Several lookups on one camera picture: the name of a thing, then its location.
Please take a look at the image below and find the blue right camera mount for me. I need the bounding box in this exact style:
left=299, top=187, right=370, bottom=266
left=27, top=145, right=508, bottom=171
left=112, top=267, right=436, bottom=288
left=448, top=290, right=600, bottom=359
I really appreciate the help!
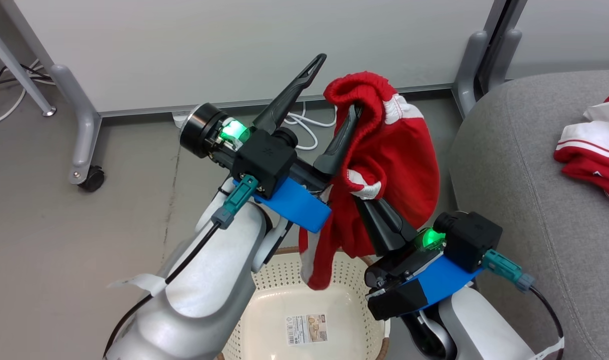
left=398, top=254, right=485, bottom=307

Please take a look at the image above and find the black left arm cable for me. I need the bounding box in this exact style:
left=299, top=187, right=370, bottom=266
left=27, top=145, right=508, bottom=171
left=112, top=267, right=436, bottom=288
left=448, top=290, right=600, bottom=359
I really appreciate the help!
left=103, top=222, right=222, bottom=359

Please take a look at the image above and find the teal left cable connector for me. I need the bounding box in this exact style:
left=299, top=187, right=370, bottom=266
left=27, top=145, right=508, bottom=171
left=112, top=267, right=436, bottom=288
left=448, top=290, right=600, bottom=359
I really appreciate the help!
left=212, top=175, right=260, bottom=230

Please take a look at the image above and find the white floor cable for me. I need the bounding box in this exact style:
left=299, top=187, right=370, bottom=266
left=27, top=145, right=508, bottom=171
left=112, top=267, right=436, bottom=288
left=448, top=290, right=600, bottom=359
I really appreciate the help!
left=0, top=58, right=41, bottom=127

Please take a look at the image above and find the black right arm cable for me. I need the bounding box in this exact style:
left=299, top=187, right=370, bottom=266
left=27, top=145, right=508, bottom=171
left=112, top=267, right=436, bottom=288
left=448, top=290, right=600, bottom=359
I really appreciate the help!
left=528, top=285, right=566, bottom=351

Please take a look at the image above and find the red garment with knit trim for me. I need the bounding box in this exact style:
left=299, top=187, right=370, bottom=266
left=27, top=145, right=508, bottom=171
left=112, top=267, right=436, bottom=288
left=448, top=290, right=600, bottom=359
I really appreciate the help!
left=298, top=71, right=441, bottom=291

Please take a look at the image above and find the grey partition leg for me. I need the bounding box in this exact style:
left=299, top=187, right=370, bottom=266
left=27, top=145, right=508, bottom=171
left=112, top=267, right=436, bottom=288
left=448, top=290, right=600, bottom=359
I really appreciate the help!
left=48, top=63, right=103, bottom=186
left=451, top=30, right=489, bottom=119
left=488, top=28, right=523, bottom=96

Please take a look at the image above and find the black caster wheel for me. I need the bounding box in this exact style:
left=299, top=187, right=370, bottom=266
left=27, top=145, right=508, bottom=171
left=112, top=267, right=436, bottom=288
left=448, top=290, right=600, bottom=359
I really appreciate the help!
left=78, top=166, right=106, bottom=193

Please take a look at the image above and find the blue left camera mount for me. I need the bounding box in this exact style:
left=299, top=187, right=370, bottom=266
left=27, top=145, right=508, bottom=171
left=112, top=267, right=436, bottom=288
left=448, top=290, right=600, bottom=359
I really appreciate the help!
left=234, top=177, right=332, bottom=234

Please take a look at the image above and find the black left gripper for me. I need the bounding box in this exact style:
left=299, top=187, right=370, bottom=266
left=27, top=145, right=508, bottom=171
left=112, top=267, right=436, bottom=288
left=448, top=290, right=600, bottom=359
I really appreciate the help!
left=179, top=53, right=363, bottom=195

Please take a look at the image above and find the white left cable tag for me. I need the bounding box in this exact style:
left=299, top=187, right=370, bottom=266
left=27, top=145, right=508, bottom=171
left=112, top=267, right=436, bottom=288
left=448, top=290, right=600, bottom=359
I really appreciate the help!
left=107, top=272, right=168, bottom=297

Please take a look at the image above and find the teal cable connector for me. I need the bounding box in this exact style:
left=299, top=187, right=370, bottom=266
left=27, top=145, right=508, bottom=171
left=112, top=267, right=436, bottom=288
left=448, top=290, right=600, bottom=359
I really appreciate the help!
left=482, top=249, right=537, bottom=294
left=212, top=175, right=260, bottom=230

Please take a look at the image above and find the white partition panel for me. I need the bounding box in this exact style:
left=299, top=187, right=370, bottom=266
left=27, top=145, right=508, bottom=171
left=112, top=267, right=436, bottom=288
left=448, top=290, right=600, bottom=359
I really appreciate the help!
left=12, top=0, right=498, bottom=115
left=504, top=0, right=609, bottom=81

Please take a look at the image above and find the white coiled power cable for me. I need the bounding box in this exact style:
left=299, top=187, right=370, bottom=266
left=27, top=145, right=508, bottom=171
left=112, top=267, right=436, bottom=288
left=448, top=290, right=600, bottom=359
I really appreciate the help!
left=283, top=100, right=338, bottom=151

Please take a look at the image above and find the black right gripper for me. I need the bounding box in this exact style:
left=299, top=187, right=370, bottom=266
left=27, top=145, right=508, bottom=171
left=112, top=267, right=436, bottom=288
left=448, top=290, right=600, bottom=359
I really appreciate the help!
left=354, top=196, right=450, bottom=321

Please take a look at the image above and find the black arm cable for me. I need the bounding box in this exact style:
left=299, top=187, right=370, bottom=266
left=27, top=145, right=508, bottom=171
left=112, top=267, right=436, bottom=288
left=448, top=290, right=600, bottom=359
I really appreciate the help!
left=528, top=285, right=566, bottom=351
left=103, top=222, right=222, bottom=359

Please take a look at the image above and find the cream perforated laundry basket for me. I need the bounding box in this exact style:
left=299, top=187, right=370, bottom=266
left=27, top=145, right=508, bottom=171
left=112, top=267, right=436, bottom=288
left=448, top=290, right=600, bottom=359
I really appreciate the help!
left=217, top=246, right=391, bottom=360

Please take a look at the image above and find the white right cable tag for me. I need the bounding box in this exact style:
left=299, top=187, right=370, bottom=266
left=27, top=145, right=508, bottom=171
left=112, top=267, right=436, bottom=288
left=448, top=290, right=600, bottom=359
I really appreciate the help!
left=531, top=336, right=566, bottom=360

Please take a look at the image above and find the paper label sticker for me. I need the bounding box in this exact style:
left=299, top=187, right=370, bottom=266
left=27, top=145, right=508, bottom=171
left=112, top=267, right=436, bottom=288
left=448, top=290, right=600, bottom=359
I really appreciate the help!
left=285, top=313, right=330, bottom=346

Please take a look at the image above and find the white cable tag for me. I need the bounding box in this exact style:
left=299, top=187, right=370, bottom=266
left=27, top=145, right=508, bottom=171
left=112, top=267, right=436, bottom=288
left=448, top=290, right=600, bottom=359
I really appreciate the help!
left=531, top=336, right=566, bottom=360
left=107, top=272, right=168, bottom=297

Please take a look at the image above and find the red white striped garment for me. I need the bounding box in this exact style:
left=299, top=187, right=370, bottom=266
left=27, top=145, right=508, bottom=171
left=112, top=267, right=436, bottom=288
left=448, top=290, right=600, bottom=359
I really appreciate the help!
left=553, top=80, right=609, bottom=207

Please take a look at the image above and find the teal right cable connector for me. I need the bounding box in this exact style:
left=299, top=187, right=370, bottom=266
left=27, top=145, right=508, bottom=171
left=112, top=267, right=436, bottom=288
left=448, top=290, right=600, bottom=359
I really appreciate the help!
left=482, top=249, right=537, bottom=294

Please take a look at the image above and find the grey fabric sofa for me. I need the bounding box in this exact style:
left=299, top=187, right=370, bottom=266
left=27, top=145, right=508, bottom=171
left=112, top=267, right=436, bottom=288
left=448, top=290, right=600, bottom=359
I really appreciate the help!
left=447, top=70, right=609, bottom=360

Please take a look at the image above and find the grey metal table leg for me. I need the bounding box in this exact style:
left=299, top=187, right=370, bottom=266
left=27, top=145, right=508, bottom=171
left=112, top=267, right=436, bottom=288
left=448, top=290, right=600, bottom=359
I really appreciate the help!
left=0, top=15, right=57, bottom=118

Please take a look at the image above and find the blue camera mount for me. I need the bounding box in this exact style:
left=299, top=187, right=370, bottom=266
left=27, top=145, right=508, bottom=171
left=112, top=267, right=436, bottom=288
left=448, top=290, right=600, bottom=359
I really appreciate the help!
left=398, top=254, right=485, bottom=307
left=234, top=177, right=332, bottom=234

